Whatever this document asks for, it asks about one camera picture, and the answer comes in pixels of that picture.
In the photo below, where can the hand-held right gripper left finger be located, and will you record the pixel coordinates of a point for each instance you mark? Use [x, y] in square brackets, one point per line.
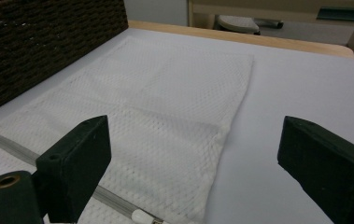
[72, 168]

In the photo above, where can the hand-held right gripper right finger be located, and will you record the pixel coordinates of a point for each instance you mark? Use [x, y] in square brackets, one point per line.
[327, 168]

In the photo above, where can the wooden desk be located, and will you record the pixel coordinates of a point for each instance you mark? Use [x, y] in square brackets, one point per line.
[258, 6]

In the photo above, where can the brown wicker basket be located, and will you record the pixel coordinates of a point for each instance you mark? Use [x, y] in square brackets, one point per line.
[40, 40]

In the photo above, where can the light wooden table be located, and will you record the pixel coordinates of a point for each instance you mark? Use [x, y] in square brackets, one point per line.
[227, 35]

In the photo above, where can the grey chair base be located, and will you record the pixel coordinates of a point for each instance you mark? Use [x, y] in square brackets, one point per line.
[237, 24]

